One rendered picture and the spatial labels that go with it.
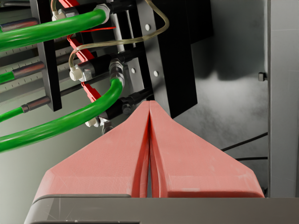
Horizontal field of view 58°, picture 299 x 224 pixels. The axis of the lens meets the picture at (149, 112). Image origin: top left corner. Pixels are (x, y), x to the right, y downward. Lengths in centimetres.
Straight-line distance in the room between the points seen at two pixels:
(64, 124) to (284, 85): 28
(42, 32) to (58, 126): 8
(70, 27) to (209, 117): 47
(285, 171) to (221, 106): 22
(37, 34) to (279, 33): 27
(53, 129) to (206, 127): 48
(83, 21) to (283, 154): 33
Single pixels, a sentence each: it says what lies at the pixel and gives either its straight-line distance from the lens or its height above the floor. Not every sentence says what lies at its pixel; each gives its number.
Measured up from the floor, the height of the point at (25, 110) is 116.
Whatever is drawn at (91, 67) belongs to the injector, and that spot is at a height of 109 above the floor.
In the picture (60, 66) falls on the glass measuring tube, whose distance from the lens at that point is 71.
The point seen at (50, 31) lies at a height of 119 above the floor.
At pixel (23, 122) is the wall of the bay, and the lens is 71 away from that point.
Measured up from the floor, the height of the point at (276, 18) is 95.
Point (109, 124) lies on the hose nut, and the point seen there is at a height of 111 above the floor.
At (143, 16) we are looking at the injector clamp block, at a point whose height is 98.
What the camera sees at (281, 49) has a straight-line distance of 38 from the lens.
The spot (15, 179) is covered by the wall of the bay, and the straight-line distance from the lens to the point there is 75.
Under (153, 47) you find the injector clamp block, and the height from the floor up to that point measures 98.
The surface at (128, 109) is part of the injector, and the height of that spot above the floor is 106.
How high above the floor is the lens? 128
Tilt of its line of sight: 34 degrees down
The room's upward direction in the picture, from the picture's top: 119 degrees counter-clockwise
